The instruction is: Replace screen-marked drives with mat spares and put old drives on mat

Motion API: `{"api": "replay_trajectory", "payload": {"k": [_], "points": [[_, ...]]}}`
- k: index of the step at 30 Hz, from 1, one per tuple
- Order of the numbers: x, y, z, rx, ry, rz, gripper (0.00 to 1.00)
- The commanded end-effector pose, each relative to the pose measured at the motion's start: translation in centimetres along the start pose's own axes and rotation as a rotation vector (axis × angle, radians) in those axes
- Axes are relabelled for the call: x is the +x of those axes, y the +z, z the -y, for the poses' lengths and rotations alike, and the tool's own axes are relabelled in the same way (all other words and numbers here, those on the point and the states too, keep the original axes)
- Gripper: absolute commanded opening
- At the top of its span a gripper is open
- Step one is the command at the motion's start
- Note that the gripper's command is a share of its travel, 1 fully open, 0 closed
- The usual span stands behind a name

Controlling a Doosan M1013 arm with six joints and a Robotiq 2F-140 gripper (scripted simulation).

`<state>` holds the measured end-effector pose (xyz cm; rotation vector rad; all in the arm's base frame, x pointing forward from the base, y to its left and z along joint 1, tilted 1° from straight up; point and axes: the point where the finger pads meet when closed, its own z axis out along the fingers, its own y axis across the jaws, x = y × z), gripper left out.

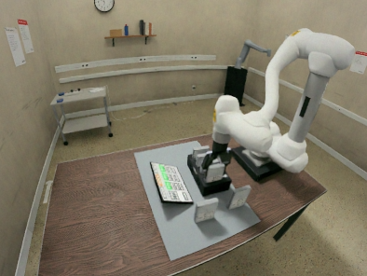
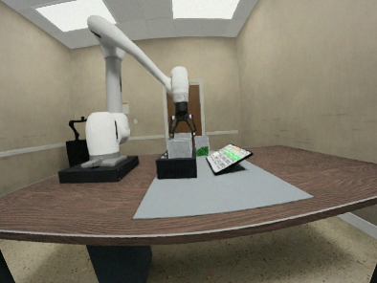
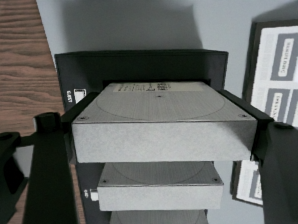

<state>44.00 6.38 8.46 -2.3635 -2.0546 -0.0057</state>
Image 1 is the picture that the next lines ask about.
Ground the status display panel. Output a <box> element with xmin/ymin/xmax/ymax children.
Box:
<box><xmin>150</xmin><ymin>162</ymin><xmax>194</xmax><ymax>204</ymax></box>

